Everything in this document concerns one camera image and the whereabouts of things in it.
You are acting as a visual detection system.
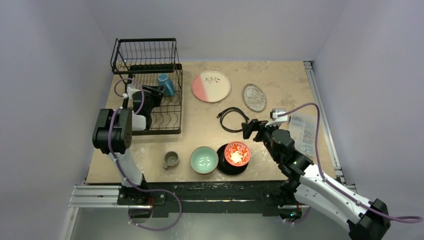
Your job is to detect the blue mug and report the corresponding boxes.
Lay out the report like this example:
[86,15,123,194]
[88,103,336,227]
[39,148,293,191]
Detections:
[157,73,175,97]

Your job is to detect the red floral bowl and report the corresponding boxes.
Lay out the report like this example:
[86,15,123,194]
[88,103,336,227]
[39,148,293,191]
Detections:
[224,141,252,167]

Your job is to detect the celadon green bowl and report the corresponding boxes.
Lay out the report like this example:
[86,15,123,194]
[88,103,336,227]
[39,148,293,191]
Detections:
[189,146,219,175]

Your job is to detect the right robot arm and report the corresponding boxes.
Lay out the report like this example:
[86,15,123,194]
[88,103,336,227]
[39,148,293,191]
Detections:
[241,119,391,240]

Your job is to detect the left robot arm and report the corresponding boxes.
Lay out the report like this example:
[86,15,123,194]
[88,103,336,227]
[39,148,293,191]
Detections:
[92,84,165,205]

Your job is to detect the grey speckled oval dish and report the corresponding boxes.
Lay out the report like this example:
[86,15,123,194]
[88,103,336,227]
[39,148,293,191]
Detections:
[242,83,267,112]

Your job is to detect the clear plastic parts box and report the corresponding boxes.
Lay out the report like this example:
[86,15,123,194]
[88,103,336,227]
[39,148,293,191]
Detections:
[289,112,317,158]

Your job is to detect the black plate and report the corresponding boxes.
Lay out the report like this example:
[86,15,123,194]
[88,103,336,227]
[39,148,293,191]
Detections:
[216,144,248,176]

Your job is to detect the pink and cream plate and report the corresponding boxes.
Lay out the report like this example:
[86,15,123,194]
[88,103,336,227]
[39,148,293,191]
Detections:
[191,70,231,103]

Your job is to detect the small grey cup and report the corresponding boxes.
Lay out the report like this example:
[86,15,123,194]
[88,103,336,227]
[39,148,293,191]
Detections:
[163,151,180,170]

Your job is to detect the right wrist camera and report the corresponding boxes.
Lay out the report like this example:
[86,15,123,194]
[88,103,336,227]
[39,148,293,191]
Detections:
[265,108,289,127]

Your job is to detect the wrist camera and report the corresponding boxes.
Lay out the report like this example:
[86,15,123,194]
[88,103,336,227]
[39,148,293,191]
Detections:
[123,83,141,100]
[265,108,289,127]

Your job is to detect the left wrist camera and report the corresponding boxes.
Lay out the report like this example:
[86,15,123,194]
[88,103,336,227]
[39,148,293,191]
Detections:
[123,83,141,100]

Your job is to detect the black wire dish rack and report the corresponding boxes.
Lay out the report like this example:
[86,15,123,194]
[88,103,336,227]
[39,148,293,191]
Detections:
[110,37,183,136]

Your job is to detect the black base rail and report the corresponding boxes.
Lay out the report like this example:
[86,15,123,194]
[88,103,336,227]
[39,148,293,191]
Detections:
[117,180,303,220]

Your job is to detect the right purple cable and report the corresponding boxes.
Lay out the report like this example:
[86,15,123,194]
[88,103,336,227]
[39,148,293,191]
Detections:
[281,102,424,224]

